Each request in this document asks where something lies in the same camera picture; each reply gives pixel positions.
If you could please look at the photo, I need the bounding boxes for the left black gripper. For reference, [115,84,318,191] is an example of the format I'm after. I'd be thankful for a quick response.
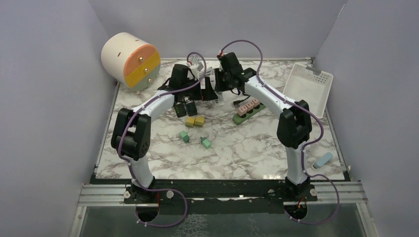
[181,77,217,101]

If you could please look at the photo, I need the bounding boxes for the white power strip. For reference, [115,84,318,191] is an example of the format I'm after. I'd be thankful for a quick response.
[202,67,225,106]

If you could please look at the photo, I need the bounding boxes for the black power strip green ports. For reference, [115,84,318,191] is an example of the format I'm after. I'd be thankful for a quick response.
[174,103,187,118]

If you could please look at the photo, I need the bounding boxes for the black power strip blue ports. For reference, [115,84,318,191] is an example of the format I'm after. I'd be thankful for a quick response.
[184,101,198,117]

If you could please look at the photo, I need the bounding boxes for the green round-socket power strip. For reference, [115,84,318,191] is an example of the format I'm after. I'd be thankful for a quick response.
[232,104,266,125]

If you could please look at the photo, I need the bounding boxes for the yellow plug adapter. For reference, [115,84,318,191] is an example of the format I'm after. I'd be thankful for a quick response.
[194,116,205,127]
[185,117,196,127]

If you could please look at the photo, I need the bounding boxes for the green plug adapter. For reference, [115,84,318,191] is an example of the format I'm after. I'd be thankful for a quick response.
[179,130,190,143]
[201,137,211,150]

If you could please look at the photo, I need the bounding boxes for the pink usb charger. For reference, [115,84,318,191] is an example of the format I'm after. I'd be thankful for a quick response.
[251,99,260,108]
[245,102,254,113]
[237,106,248,116]

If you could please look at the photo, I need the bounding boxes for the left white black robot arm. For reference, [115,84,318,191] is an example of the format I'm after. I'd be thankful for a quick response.
[111,64,217,203]

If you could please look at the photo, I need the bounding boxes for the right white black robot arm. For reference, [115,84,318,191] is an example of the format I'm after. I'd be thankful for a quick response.
[215,52,312,201]

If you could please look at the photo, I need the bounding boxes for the cream round drawer cabinet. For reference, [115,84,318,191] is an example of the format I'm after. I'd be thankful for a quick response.
[100,32,161,92]

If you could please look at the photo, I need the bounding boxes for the white plastic basket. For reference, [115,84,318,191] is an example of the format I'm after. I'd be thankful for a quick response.
[283,63,334,119]

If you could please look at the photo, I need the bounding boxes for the light blue small device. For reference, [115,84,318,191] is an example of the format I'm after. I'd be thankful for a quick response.
[312,152,333,169]

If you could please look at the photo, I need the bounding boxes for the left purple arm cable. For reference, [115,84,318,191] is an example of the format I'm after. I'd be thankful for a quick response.
[117,51,208,228]

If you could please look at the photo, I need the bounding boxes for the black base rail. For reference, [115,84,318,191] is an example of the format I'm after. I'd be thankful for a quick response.
[90,176,351,215]

